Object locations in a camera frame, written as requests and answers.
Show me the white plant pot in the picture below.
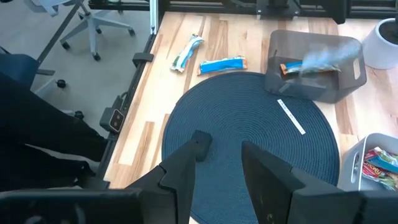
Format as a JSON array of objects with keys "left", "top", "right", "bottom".
[{"left": 362, "top": 17, "right": 398, "bottom": 70}]

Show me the white office chair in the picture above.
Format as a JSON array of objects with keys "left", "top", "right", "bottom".
[{"left": 23, "top": 0, "right": 137, "bottom": 62}]

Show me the silver aluminium post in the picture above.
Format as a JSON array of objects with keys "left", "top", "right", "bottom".
[{"left": 149, "top": 0, "right": 159, "bottom": 35}]

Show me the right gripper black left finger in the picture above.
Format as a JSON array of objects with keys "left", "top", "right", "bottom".
[{"left": 126, "top": 139, "right": 198, "bottom": 224}]

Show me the white plastic handled bin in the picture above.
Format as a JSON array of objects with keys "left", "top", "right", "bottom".
[{"left": 337, "top": 133, "right": 398, "bottom": 192}]

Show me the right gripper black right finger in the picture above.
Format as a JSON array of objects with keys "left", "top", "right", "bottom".
[{"left": 241, "top": 140, "right": 363, "bottom": 224}]

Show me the white label strip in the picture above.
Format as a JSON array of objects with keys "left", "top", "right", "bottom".
[{"left": 276, "top": 98, "right": 307, "bottom": 136}]

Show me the blue chair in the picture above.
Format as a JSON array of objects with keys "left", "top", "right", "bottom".
[{"left": 0, "top": 52, "right": 56, "bottom": 90}]

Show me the grey translucent plastic bin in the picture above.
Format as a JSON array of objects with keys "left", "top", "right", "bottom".
[{"left": 264, "top": 29, "right": 368, "bottom": 104}]

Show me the black office chair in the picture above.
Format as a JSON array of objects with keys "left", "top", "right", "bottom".
[{"left": 0, "top": 70, "right": 109, "bottom": 191}]

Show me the grey table-level camera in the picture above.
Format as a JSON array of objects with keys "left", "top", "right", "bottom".
[{"left": 99, "top": 106, "right": 126, "bottom": 134}]

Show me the light blue granola bar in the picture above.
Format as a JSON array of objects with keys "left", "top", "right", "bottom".
[
  {"left": 197, "top": 55, "right": 249, "bottom": 77},
  {"left": 279, "top": 58, "right": 342, "bottom": 77}
]

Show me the silver green granola bar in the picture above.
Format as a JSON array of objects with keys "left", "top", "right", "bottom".
[{"left": 170, "top": 33, "right": 205, "bottom": 73}]

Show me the red green granola bar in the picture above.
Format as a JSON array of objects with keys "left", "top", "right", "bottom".
[
  {"left": 368, "top": 146, "right": 398, "bottom": 175},
  {"left": 362, "top": 148, "right": 398, "bottom": 191}
]

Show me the black round plate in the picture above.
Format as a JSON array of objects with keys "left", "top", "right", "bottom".
[{"left": 160, "top": 71, "right": 340, "bottom": 224}]

